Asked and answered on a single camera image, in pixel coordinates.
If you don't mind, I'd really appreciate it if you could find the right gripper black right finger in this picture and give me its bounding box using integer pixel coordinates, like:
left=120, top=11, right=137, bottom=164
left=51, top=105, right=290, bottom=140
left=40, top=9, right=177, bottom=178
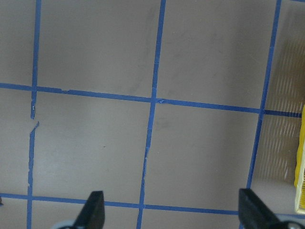
left=238, top=188, right=281, bottom=229

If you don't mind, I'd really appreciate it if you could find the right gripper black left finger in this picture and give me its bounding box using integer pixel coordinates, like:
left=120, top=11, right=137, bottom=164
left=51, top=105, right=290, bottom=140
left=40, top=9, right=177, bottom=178
left=74, top=191, right=105, bottom=229

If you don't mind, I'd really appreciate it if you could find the yellow plastic basket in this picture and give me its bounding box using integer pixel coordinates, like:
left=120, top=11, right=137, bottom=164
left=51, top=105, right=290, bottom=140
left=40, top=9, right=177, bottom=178
left=294, top=106, right=305, bottom=215

